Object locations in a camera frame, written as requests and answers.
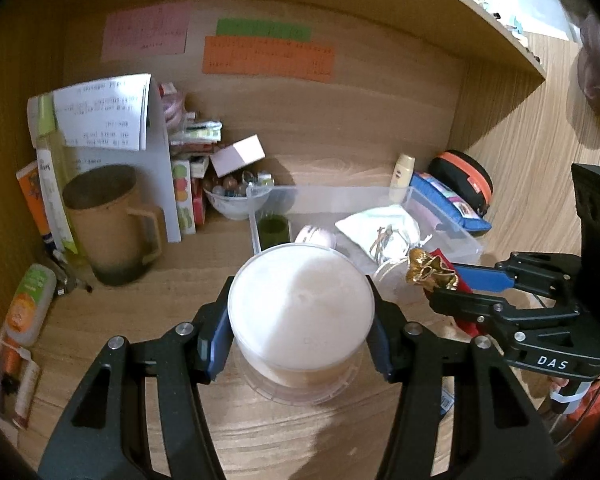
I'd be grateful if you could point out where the green paper note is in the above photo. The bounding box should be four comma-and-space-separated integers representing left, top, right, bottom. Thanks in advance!
215, 18, 312, 42

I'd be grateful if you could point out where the clear plastic storage bin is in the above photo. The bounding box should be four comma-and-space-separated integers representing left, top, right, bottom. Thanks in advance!
247, 185, 483, 274

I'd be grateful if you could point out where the green orange tube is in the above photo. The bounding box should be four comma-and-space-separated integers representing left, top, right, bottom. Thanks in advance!
5, 263, 57, 348

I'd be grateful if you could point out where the small white pink box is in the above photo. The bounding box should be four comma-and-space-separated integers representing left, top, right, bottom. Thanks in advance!
210, 134, 265, 178

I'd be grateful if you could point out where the white round container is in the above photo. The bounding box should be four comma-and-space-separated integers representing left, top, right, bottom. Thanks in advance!
227, 244, 375, 405

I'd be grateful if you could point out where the cream lotion bottle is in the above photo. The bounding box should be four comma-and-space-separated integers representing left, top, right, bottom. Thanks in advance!
389, 154, 415, 204

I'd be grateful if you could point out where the stack of packets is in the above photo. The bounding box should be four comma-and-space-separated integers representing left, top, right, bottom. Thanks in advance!
158, 82, 223, 236

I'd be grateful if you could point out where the white cloth bag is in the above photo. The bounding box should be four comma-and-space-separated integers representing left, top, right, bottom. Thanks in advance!
335, 204, 432, 266

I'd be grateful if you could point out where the red velvet pouch gold tie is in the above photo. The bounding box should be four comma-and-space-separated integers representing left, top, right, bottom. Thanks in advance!
405, 246, 484, 338

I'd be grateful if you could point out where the brown mug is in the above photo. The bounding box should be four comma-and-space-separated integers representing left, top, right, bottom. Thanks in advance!
62, 165, 166, 286

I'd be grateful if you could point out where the small green cup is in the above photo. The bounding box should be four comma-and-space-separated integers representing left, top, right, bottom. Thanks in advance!
258, 214, 290, 250

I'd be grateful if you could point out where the black orange zip case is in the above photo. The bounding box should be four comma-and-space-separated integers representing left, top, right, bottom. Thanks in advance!
428, 150, 494, 217

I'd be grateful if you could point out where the pink paper note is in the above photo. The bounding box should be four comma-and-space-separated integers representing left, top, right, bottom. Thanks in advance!
100, 0, 193, 61

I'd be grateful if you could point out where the white receipt paper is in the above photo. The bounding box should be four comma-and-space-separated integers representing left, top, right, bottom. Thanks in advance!
53, 74, 151, 152

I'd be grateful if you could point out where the blue patchwork pouch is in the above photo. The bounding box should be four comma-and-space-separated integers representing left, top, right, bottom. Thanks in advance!
411, 172, 492, 234

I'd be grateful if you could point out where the orange paper note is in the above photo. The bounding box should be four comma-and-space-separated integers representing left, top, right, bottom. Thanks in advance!
202, 36, 335, 82

